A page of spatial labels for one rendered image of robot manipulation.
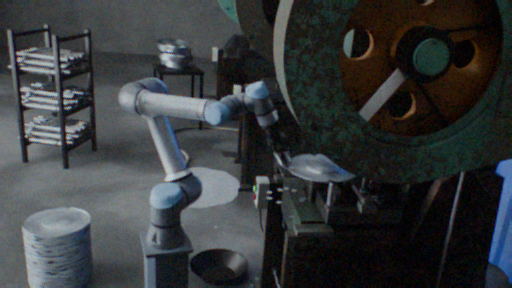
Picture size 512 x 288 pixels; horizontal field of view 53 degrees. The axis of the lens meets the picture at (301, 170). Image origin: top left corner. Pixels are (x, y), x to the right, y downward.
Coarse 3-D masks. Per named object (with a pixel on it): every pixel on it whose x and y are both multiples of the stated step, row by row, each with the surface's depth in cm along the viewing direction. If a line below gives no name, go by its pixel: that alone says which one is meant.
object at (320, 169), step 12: (300, 156) 217; (312, 156) 218; (324, 156) 220; (288, 168) 202; (300, 168) 205; (312, 168) 204; (324, 168) 206; (336, 168) 207; (312, 180) 194; (324, 180) 196; (336, 180) 197
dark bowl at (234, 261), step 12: (204, 252) 275; (216, 252) 277; (228, 252) 278; (192, 264) 264; (204, 264) 272; (216, 264) 275; (228, 264) 275; (240, 264) 271; (204, 276) 265; (216, 276) 266; (228, 276) 267
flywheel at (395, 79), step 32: (384, 0) 147; (448, 0) 150; (480, 0) 152; (384, 32) 150; (416, 32) 142; (480, 32) 156; (352, 64) 152; (384, 64) 154; (416, 64) 142; (448, 64) 146; (480, 64) 160; (352, 96) 156; (384, 96) 153; (416, 96) 160; (448, 96) 162; (480, 96) 164; (384, 128) 162; (416, 128) 164
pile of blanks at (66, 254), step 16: (32, 240) 230; (48, 240) 229; (64, 240) 233; (80, 240) 239; (32, 256) 234; (48, 256) 233; (64, 256) 235; (80, 256) 241; (32, 272) 238; (48, 272) 236; (64, 272) 238; (80, 272) 244
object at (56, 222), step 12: (36, 216) 244; (48, 216) 245; (60, 216) 245; (72, 216) 248; (84, 216) 249; (24, 228) 232; (36, 228) 234; (48, 228) 235; (60, 228) 236; (72, 228) 237
